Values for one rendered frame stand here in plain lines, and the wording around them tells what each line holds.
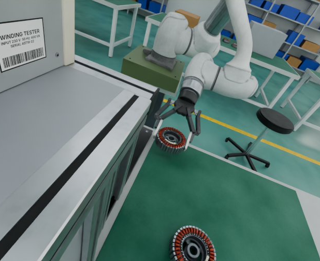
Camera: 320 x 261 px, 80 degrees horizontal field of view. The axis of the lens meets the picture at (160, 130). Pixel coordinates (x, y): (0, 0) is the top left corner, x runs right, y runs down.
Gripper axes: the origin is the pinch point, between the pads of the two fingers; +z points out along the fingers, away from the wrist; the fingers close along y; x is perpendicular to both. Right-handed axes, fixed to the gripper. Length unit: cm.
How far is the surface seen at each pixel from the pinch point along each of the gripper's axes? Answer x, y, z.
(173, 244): 13.2, -9.6, 29.5
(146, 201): 5.5, 0.0, 22.9
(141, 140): -3.4, 10.2, 3.8
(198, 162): -6.6, -13.4, 2.1
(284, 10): -246, -152, -539
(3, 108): 47, 18, 21
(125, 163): 22.8, 7.9, 18.1
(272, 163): -136, -121, -71
